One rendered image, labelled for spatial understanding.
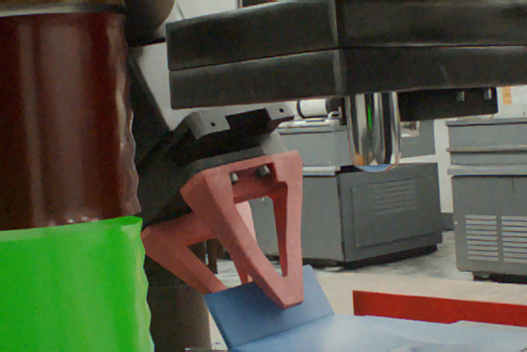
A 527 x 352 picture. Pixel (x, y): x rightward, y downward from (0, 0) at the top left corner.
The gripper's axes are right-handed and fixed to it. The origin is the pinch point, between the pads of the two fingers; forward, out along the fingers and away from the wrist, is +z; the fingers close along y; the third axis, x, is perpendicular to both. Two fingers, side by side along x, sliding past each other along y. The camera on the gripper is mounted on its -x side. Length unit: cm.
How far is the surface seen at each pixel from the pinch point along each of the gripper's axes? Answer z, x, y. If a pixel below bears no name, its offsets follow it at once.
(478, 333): 6.6, 2.3, 9.7
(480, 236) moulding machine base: -71, 458, -370
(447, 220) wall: -132, 666, -569
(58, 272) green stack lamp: 4.4, -27.0, 29.4
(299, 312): 1.1, 0.8, 0.9
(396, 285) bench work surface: -6, 51, -43
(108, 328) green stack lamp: 5.4, -26.4, 29.0
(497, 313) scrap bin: 4.7, 22.7, -6.5
